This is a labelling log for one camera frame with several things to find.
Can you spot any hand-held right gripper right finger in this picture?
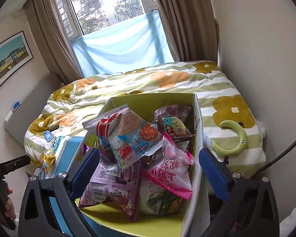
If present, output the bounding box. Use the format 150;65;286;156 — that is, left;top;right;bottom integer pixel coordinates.
199;148;280;237

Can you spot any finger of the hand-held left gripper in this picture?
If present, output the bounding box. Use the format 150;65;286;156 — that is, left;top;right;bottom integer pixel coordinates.
0;155;31;177

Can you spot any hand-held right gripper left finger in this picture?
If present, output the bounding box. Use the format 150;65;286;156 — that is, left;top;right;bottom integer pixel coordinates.
18;149;100;237

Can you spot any purple snack packet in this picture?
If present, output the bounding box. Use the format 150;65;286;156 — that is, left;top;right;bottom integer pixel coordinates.
78;153;142;223

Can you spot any red blue cracker packet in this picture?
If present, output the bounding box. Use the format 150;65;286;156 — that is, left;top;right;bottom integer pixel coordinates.
82;107;163;171

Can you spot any grey white snack packet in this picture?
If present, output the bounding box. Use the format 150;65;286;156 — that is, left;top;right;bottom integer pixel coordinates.
138;178;168;215

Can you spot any green white cardboard box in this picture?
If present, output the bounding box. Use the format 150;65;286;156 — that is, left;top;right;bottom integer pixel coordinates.
78;92;210;237

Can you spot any clear box of dark snacks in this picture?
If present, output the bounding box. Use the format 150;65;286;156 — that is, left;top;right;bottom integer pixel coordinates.
152;105;195;142

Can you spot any person's left hand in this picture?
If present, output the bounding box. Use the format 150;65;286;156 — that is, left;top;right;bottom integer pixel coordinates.
0;187;16;222

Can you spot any yellow foil snack packet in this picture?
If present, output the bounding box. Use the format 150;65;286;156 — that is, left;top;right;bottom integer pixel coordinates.
41;148;57;171

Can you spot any green crescent plush toy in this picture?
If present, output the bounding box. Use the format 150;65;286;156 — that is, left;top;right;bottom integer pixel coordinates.
211;120;248;156

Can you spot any small pink candy packet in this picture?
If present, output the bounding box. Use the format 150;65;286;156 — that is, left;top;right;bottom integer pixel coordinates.
141;132;195;200

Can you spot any green yellow snack packet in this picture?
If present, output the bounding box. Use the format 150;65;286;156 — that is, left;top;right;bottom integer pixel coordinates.
160;190;188;214

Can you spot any white board panel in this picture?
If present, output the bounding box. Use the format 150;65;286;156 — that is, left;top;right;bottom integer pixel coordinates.
4;73;65;144

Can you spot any white cloth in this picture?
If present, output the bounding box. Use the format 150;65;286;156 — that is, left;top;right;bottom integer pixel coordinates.
280;204;296;237

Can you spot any floral striped blanket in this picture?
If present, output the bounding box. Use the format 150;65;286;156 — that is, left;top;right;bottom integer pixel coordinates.
24;60;267;172

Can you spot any beige curtain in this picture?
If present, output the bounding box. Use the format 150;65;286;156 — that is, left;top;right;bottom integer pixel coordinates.
150;0;221;66
25;0;84;84

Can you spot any light blue cloth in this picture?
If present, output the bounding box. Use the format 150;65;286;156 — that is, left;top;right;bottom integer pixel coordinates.
71;11;174;78

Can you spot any white framed window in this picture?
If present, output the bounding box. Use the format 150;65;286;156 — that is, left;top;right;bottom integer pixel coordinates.
53;0;161;40

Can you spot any black cable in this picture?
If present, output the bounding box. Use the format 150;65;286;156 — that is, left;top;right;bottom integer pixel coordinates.
258;131;296;178

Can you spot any framed wall picture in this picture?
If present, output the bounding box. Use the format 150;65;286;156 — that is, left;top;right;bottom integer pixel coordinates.
0;31;34;93

